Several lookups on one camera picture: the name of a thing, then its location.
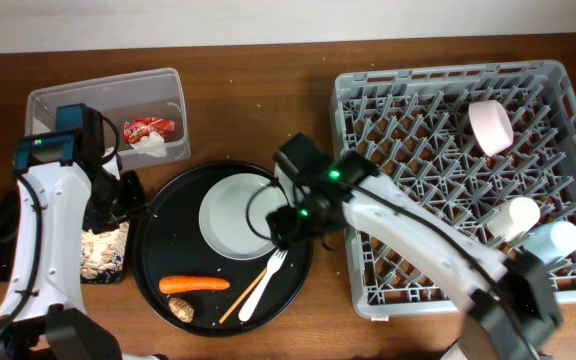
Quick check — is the white plastic fork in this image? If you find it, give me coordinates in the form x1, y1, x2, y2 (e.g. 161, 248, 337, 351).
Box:
238, 250, 288, 322

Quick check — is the pile of food scraps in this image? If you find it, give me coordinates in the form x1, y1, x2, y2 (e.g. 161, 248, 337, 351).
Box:
80, 222, 130, 284

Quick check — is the white napkin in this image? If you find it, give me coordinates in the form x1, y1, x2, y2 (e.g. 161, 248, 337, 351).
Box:
131, 132, 167, 158

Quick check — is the red snack wrapper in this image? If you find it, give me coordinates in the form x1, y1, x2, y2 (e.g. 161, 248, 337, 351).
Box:
123, 117, 176, 144

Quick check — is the grey plate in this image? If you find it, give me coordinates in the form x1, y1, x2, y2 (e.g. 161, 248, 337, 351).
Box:
199, 173, 275, 261

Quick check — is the wooden chopstick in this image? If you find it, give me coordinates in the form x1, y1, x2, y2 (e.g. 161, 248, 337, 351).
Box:
218, 268, 267, 324

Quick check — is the orange carrot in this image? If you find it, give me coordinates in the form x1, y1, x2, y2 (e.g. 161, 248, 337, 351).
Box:
159, 275, 230, 295

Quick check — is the small white cup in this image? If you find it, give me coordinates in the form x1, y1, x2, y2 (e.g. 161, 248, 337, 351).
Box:
485, 197, 541, 242

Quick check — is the pink bowl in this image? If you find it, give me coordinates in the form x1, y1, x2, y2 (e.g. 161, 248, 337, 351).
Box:
468, 100, 514, 156

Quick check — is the blue plastic cup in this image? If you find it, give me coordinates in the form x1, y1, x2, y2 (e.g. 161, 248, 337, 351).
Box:
523, 221, 576, 265

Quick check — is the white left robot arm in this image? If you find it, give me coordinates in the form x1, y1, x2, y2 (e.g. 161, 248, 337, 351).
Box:
0, 130, 128, 359

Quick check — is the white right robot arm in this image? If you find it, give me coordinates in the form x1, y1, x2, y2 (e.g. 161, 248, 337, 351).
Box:
267, 149, 563, 359

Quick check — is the clear plastic waste bin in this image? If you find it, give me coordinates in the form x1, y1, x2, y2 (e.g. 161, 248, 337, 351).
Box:
25, 68, 191, 170

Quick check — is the grey dishwasher rack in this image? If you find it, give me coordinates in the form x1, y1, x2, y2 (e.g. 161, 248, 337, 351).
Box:
330, 60, 576, 303

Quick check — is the round black serving tray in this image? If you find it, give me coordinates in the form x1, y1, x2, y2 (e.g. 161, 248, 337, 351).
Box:
131, 160, 313, 337

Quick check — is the black rectangular tray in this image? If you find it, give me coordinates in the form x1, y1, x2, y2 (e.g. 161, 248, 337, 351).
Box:
0, 191, 131, 282

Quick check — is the brown mushroom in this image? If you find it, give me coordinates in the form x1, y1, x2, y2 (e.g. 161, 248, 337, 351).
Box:
168, 298, 195, 323

